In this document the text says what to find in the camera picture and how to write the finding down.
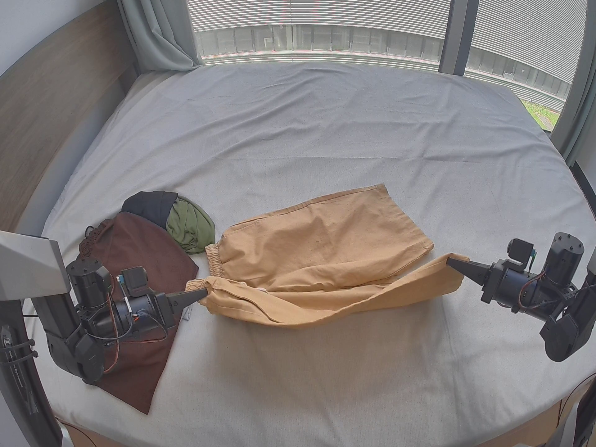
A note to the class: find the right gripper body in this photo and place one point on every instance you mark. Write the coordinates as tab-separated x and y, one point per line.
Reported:
517	289

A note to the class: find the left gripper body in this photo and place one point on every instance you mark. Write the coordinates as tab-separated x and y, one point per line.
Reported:
144	317

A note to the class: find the tan shorts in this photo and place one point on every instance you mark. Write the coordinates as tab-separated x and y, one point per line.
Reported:
326	249

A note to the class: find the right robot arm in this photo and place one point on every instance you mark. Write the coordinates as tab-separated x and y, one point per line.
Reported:
565	259

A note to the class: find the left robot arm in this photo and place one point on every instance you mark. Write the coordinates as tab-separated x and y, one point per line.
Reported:
28	268

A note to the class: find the bed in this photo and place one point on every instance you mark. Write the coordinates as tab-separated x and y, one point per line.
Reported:
326	110

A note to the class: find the brown garment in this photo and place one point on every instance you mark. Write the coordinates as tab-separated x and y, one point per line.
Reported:
139	249

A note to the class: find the green garment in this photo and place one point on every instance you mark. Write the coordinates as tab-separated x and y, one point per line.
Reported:
191	226

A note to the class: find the black garment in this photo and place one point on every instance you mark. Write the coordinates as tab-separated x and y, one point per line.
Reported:
144	207

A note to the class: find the grey-green curtain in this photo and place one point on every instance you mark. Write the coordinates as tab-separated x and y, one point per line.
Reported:
579	128
153	26

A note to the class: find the window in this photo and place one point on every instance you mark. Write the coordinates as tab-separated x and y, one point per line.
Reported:
326	12

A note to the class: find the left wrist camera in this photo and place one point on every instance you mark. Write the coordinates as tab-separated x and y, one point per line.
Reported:
135	280

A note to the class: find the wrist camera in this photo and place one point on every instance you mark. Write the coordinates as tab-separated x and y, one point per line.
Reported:
519	249
135	280

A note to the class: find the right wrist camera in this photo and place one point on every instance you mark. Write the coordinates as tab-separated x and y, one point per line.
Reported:
519	249

